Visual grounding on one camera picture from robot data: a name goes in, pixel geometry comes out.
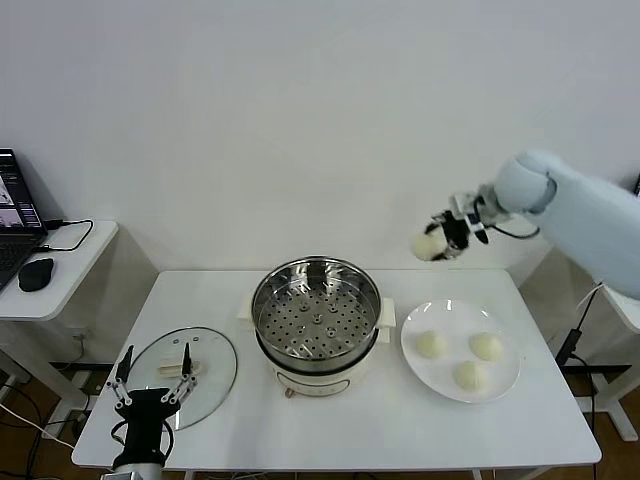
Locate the white steamed baozi bun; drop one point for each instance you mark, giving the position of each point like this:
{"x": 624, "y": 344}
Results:
{"x": 431, "y": 345}
{"x": 425, "y": 246}
{"x": 486, "y": 346}
{"x": 471, "y": 376}

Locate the white round plate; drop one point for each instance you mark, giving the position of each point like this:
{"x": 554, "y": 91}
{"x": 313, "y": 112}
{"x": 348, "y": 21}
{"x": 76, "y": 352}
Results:
{"x": 450, "y": 312}

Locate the black computer mouse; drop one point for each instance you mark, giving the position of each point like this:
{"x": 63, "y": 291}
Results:
{"x": 36, "y": 275}

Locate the stainless steel steamer basket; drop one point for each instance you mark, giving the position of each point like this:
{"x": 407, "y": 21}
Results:
{"x": 320, "y": 320}

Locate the white side table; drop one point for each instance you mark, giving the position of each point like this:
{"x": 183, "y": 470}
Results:
{"x": 75, "y": 280}
{"x": 627, "y": 317}

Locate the round glass pot lid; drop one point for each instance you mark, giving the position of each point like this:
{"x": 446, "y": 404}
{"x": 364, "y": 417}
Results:
{"x": 215, "y": 365}

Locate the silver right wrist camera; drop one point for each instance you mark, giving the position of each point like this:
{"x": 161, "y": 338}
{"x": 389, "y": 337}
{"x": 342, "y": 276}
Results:
{"x": 462, "y": 204}

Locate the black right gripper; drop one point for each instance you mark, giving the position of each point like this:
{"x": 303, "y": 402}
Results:
{"x": 456, "y": 232}

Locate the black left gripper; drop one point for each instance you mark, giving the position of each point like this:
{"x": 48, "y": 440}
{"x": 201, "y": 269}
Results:
{"x": 145, "y": 425}

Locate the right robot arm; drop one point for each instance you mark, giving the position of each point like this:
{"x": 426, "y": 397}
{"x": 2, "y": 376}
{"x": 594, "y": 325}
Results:
{"x": 575, "y": 210}

